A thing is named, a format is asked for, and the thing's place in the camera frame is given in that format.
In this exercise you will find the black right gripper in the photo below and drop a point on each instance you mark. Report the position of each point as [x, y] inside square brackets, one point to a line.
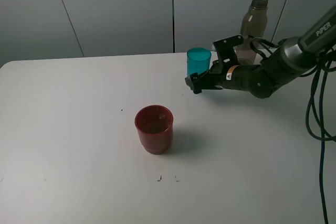
[230, 76]

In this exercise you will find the teal transparent plastic cup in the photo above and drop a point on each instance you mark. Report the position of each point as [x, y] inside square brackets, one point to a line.
[198, 60]

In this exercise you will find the smoky transparent water bottle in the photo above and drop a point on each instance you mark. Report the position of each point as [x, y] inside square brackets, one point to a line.
[253, 25]

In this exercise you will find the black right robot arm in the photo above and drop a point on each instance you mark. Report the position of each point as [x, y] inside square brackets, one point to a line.
[294, 57]

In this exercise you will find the red plastic cup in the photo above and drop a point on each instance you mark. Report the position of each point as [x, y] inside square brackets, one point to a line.
[154, 124]

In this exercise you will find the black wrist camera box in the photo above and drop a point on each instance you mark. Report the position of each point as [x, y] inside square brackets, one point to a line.
[225, 49]

